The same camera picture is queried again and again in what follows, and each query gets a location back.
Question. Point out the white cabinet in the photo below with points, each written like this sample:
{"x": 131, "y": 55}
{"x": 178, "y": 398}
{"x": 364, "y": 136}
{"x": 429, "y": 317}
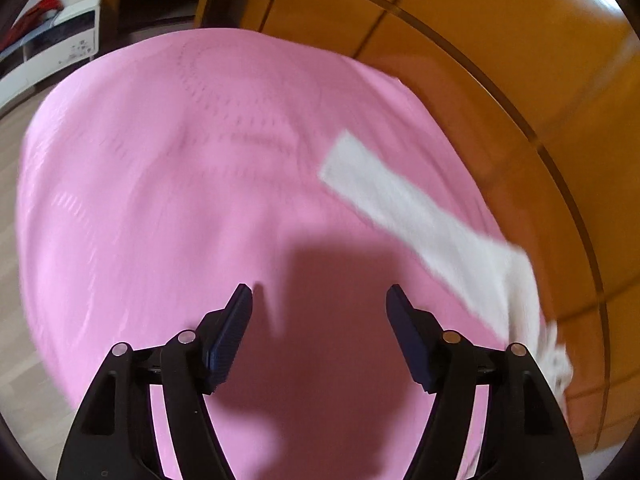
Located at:
{"x": 75, "y": 35}

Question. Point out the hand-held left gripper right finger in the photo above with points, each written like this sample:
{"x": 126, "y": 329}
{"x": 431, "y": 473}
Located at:
{"x": 407, "y": 332}

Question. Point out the orange wooden panelled wardrobe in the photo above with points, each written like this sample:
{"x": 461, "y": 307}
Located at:
{"x": 500, "y": 35}

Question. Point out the pink embossed bedsheet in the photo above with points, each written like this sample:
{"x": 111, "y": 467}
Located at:
{"x": 175, "y": 185}

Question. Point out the red cloth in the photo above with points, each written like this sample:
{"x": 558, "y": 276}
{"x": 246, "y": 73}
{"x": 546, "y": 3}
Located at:
{"x": 42, "y": 10}

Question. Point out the white fluffy towel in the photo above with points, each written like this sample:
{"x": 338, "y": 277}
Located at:
{"x": 400, "y": 200}

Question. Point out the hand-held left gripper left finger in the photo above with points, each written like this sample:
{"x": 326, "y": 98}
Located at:
{"x": 231, "y": 332}

